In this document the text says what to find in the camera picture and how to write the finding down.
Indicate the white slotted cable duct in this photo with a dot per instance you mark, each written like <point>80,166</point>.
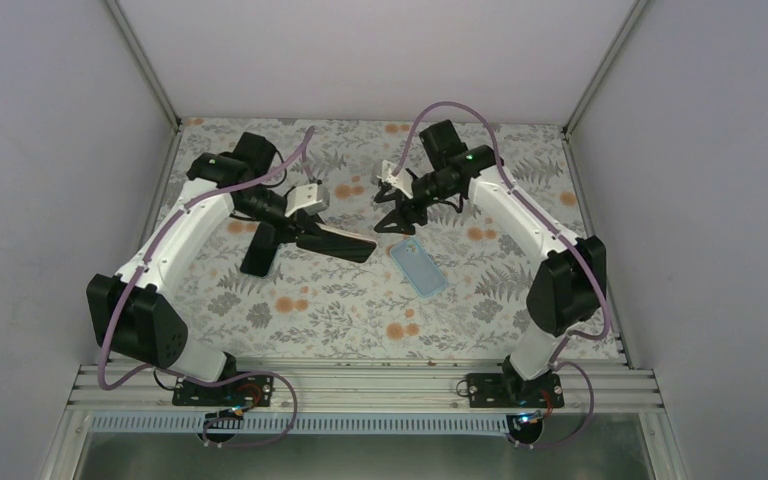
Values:
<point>305,423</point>

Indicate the black phone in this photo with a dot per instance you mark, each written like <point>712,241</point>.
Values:
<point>351,247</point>
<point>262,250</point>

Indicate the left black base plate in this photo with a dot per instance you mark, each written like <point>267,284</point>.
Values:
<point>251,391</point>

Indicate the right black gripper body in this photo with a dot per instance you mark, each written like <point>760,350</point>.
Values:
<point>440,187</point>

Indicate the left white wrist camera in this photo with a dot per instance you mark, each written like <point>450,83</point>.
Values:
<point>312,199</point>

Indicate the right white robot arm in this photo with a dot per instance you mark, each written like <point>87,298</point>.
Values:
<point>569,286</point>

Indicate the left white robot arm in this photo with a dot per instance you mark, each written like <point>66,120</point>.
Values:
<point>135,325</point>

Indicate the aluminium mounting rail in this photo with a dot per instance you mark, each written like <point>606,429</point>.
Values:
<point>391,386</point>

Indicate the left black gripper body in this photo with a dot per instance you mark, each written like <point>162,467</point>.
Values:
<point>250,208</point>

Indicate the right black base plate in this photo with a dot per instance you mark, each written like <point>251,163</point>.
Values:
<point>498,390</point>

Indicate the floral patterned table mat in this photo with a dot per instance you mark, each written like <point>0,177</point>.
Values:
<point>315,306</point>

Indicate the light blue phone case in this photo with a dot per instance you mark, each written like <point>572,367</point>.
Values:
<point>418,267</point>

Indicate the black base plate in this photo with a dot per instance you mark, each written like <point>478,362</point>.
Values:
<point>498,390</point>
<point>251,391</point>

